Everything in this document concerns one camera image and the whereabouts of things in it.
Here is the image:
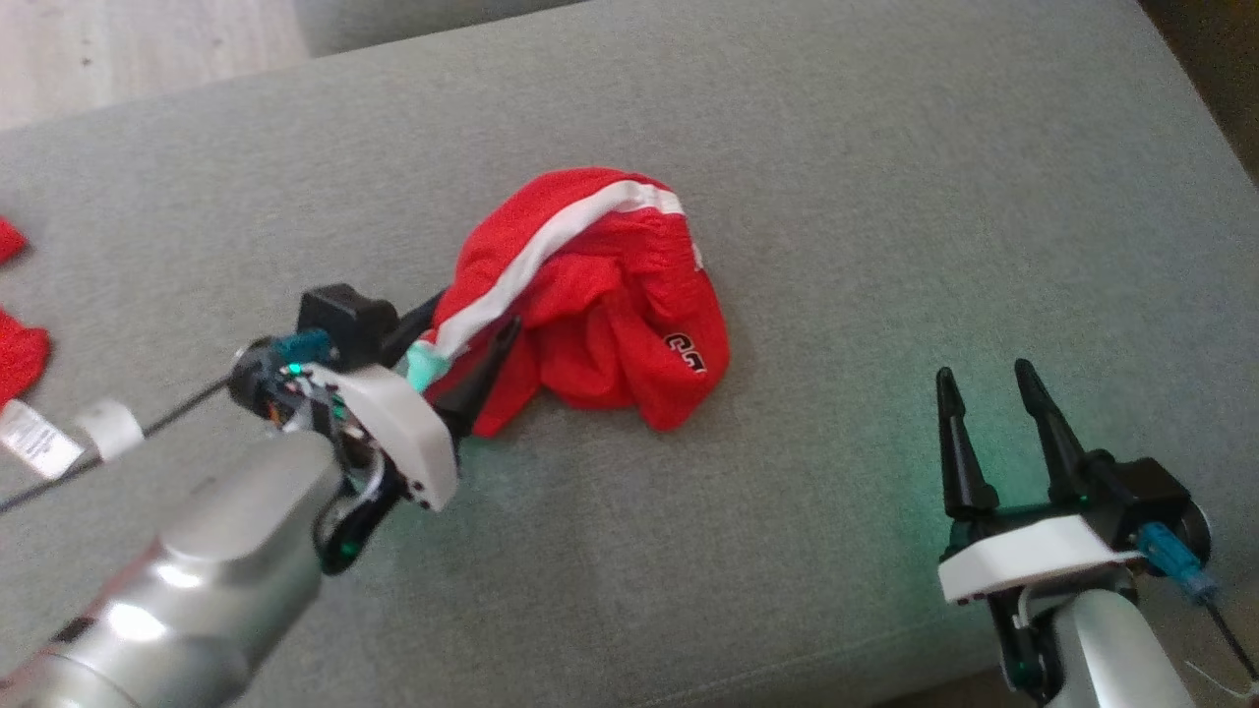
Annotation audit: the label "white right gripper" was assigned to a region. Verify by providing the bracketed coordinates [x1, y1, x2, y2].
[934, 359, 1147, 701]

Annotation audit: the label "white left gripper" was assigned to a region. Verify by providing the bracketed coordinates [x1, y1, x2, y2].
[305, 287, 524, 578]

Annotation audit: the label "red shorts with white stripe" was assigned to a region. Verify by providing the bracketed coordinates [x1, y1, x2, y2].
[421, 167, 732, 439]

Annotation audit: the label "red shirt with white sleeves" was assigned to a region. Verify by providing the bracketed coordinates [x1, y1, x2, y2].
[0, 214, 87, 483]

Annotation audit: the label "grey sofa seat cushion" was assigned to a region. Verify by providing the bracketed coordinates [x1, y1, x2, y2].
[295, 0, 586, 57]

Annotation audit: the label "grey fabric ottoman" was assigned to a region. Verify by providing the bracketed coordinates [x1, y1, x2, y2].
[0, 0, 1259, 708]

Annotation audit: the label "blue cable connector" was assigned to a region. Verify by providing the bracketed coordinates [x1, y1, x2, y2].
[1136, 523, 1216, 601]
[270, 329, 332, 363]

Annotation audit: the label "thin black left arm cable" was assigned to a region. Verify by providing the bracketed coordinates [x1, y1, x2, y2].
[0, 372, 242, 517]

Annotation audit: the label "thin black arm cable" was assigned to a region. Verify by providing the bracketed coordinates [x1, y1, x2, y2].
[1200, 590, 1259, 689]
[0, 372, 242, 517]

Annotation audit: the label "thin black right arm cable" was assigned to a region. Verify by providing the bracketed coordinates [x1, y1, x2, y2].
[1200, 590, 1259, 689]

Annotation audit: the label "white cable label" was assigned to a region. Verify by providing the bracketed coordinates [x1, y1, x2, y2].
[74, 398, 146, 463]

